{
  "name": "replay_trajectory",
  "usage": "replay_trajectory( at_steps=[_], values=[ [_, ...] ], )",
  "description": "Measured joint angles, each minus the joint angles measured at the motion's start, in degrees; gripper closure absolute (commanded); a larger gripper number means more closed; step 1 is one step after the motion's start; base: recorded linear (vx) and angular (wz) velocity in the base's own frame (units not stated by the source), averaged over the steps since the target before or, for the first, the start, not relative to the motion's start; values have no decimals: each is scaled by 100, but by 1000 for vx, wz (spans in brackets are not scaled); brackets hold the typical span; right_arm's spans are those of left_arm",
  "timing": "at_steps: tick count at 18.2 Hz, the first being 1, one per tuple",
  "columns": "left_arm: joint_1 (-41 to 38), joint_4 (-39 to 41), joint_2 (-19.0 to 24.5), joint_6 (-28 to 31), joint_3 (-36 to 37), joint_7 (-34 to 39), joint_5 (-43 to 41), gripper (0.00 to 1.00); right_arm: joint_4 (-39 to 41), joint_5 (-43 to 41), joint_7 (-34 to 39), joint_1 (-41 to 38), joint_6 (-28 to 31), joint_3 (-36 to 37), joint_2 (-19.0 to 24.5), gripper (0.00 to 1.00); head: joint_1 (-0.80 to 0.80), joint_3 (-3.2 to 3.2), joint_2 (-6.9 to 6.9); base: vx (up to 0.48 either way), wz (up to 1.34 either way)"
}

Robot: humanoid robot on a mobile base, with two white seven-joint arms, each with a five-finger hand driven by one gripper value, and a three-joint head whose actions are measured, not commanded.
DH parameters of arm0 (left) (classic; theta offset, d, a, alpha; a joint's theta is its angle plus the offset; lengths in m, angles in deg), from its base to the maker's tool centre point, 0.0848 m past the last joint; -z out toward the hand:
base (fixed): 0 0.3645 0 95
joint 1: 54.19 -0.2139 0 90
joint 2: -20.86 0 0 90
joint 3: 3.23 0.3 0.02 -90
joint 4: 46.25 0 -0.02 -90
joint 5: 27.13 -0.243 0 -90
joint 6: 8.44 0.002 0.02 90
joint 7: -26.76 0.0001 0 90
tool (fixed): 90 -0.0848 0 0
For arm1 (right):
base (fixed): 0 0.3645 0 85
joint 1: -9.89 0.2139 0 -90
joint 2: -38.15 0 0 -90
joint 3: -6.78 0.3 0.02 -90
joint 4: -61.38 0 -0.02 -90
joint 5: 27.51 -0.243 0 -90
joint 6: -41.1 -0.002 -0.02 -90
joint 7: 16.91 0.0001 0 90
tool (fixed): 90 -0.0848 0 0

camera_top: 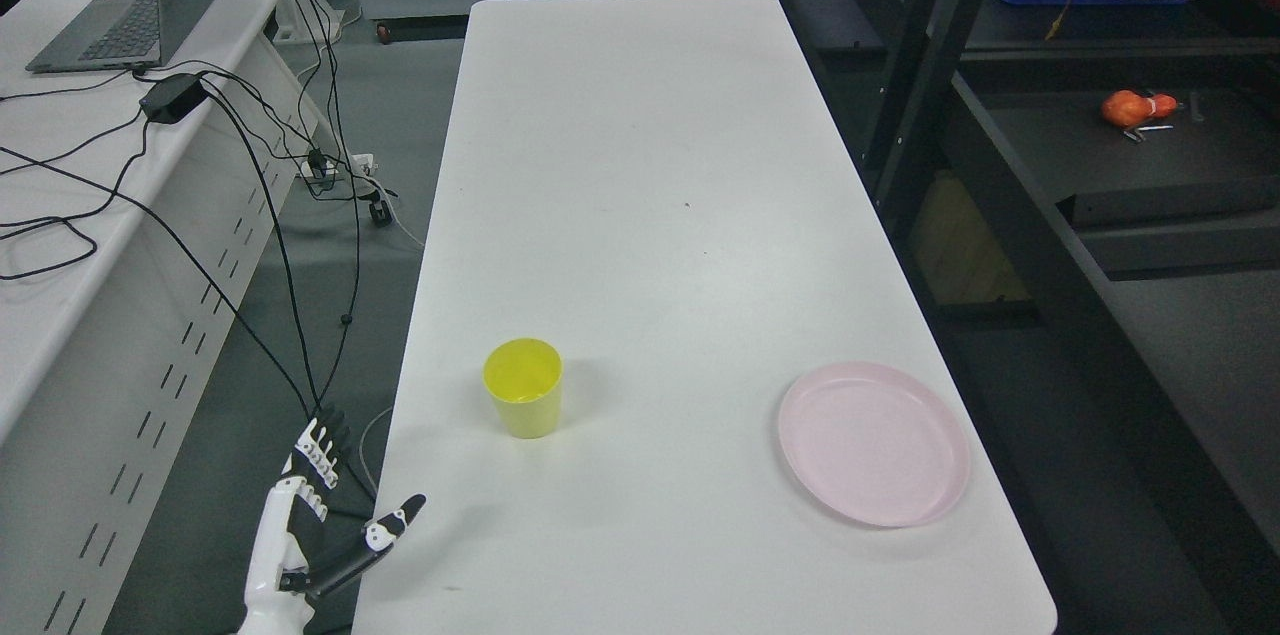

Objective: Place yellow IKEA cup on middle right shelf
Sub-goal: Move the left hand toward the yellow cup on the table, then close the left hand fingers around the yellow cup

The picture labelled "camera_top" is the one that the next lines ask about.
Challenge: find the white side desk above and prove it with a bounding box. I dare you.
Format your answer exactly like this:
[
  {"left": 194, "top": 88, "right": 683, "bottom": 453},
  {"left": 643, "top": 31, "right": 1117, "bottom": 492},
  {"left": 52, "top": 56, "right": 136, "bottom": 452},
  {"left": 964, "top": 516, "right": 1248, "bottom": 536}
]
[{"left": 1, "top": 0, "right": 320, "bottom": 634}]

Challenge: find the white power strip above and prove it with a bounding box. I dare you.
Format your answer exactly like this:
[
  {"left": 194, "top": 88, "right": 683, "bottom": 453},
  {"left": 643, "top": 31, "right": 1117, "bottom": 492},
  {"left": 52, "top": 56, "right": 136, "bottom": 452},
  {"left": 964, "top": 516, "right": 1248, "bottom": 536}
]
[{"left": 296, "top": 149, "right": 380, "bottom": 192}]

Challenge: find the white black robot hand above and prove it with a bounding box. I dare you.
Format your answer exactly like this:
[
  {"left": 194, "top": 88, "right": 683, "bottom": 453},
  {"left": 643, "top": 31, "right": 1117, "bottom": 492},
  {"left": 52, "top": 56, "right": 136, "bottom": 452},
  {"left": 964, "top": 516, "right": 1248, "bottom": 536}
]
[{"left": 237, "top": 406, "right": 426, "bottom": 634}]

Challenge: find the grey open laptop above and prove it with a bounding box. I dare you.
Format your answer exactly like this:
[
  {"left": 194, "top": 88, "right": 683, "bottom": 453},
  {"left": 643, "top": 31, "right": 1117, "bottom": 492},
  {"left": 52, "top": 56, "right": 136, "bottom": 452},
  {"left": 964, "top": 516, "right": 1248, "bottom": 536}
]
[{"left": 26, "top": 0, "right": 215, "bottom": 74}]

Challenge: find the dark grey metal shelf rack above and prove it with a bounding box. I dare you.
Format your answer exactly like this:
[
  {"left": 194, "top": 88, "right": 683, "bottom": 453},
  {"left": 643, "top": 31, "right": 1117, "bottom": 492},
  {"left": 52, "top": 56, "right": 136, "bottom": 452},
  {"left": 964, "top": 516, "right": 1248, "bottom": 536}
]
[{"left": 854, "top": 0, "right": 1279, "bottom": 634}]

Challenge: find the pink plastic plate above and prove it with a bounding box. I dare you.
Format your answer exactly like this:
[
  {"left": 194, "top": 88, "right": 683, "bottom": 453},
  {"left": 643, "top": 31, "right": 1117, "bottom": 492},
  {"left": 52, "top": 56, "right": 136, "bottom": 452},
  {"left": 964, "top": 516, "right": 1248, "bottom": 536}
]
[{"left": 777, "top": 361, "right": 972, "bottom": 527}]

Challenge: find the orange toy on shelf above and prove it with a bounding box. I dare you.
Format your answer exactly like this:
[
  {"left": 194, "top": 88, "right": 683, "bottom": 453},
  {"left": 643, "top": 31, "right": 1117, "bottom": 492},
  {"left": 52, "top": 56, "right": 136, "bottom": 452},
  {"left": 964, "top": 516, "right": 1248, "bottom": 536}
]
[{"left": 1100, "top": 91, "right": 1180, "bottom": 131}]

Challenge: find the black power adapter brick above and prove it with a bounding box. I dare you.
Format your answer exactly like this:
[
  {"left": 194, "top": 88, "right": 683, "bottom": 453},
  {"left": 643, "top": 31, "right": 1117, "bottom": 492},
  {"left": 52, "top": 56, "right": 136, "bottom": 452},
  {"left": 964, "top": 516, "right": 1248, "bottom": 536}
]
[{"left": 140, "top": 73, "right": 209, "bottom": 124}]

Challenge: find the yellow plastic cup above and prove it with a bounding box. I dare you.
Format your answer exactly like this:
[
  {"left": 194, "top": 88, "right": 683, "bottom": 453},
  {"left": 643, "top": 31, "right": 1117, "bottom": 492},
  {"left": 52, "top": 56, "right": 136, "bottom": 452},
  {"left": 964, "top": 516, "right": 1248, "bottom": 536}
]
[{"left": 483, "top": 338, "right": 564, "bottom": 439}]

